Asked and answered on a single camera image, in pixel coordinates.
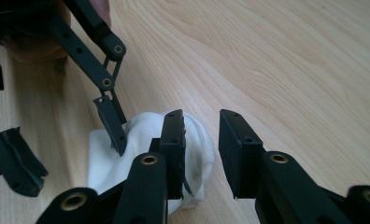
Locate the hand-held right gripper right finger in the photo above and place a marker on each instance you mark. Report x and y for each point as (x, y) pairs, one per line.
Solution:
(245, 161)

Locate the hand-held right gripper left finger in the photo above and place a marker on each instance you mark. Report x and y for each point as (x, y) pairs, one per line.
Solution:
(173, 155)

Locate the white ankle sock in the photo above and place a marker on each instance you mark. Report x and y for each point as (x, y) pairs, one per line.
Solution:
(111, 168)

